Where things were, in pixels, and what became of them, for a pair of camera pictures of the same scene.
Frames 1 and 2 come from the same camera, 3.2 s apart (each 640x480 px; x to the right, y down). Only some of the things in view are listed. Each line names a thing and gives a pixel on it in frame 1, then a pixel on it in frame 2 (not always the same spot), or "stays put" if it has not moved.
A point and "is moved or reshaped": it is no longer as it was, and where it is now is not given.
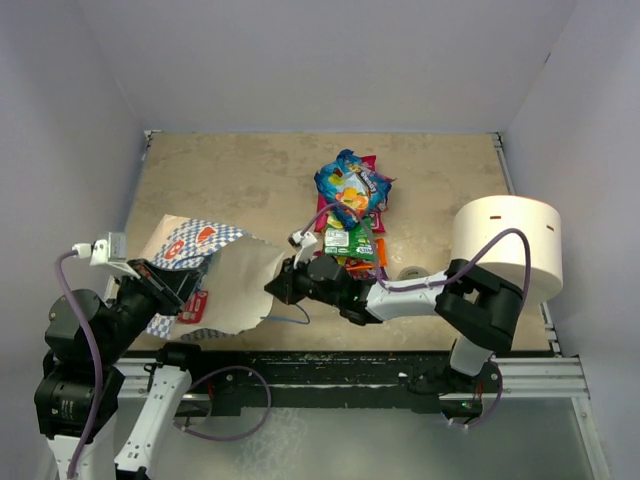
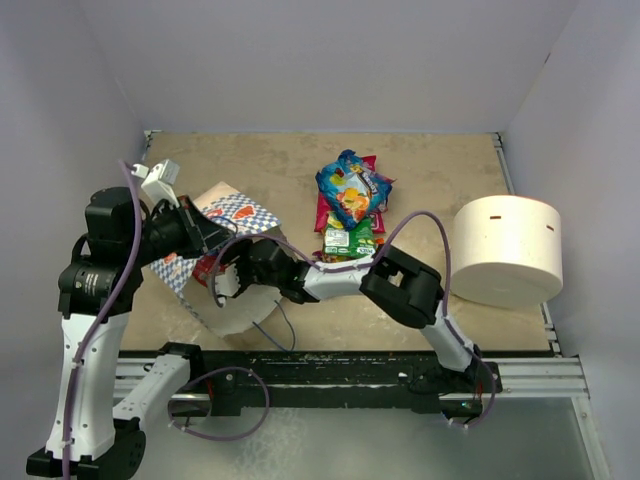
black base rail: x=237 y=382 stays put
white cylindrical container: x=479 y=221 stays put
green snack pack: x=355 y=243 stays put
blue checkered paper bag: x=239 y=272 is moved or reshaped
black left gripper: x=171 y=287 to x=204 y=233
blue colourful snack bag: x=350 y=192 stays put
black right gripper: x=285 y=288 to x=233 y=252
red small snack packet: x=195 y=307 to x=203 y=267
